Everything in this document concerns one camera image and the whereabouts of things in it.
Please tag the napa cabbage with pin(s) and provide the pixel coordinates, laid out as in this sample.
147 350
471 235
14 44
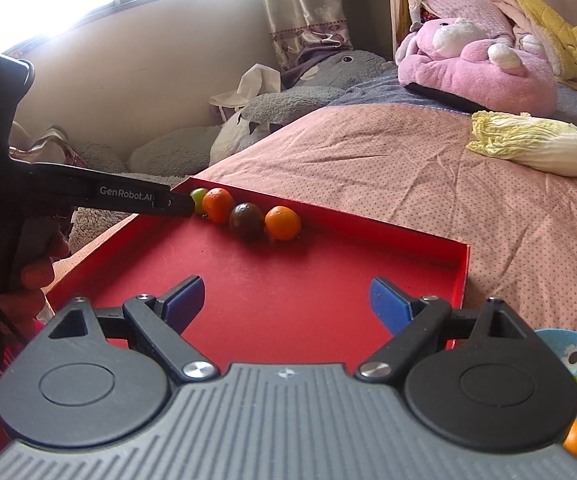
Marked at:
543 147

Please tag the person's left hand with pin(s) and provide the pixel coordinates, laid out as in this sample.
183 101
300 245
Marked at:
33 275

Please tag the pink plush toy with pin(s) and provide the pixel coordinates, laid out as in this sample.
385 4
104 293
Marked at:
468 70

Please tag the pink dotted bedspread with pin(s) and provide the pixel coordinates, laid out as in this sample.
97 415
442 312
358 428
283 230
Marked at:
393 175

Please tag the yellow plush blanket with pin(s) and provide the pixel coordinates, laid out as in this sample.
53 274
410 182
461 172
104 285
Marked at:
553 30

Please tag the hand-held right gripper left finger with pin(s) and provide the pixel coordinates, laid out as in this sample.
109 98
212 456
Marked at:
188 300

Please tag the grey plush toy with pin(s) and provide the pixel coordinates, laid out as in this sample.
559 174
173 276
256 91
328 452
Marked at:
318 85

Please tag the dark brown tomato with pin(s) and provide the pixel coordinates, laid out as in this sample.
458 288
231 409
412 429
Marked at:
246 220

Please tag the grey fuzzy cushion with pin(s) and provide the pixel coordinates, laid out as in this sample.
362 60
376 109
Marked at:
93 230
178 152

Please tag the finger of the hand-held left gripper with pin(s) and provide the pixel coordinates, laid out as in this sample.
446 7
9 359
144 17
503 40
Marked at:
178 205

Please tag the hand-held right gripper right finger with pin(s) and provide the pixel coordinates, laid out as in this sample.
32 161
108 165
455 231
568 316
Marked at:
388 305

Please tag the red tray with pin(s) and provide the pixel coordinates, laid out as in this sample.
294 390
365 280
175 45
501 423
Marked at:
278 270

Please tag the pink patterned pillow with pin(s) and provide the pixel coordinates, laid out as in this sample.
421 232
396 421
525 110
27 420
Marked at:
463 7

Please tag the white tote bag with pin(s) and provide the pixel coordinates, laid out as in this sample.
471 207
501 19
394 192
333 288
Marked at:
258 77

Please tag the reddish orange mandarin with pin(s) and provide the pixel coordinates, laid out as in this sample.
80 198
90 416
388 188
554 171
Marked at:
218 204

